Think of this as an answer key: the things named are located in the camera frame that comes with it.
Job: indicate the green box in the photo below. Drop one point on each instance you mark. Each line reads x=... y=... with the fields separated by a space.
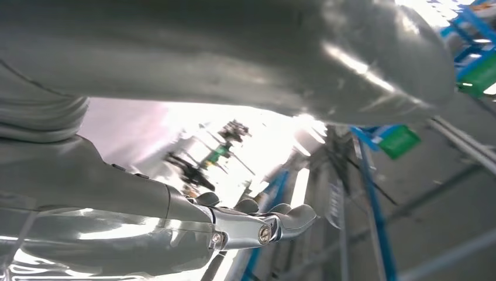
x=480 y=77
x=399 y=141

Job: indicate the long ceiling light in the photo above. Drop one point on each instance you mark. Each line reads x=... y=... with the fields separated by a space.
x=300 y=188

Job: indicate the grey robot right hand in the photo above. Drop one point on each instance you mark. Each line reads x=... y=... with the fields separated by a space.
x=193 y=50

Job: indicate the tall blue pallet rack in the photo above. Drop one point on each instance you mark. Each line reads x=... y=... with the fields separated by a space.
x=378 y=217

